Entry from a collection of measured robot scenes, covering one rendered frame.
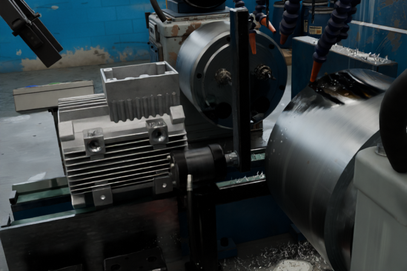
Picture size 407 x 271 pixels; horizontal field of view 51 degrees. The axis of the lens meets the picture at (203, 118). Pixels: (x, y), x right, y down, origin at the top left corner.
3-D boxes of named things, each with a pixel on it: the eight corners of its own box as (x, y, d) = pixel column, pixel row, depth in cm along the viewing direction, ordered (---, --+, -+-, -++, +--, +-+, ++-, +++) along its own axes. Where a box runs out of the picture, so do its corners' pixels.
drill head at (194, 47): (243, 89, 139) (241, 11, 130) (295, 127, 105) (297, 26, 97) (168, 99, 133) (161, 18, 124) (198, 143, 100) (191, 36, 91)
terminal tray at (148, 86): (168, 97, 82) (165, 60, 79) (181, 114, 72) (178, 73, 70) (105, 106, 79) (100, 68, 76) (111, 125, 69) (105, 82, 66)
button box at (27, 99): (96, 104, 102) (93, 83, 102) (95, 101, 95) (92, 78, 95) (21, 114, 98) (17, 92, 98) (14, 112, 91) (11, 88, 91)
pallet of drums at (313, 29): (347, 47, 629) (350, -4, 603) (373, 58, 554) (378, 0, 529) (268, 53, 618) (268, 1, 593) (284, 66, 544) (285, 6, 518)
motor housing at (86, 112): (169, 159, 91) (162, 74, 84) (194, 204, 74) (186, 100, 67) (73, 177, 86) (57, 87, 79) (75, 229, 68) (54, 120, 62)
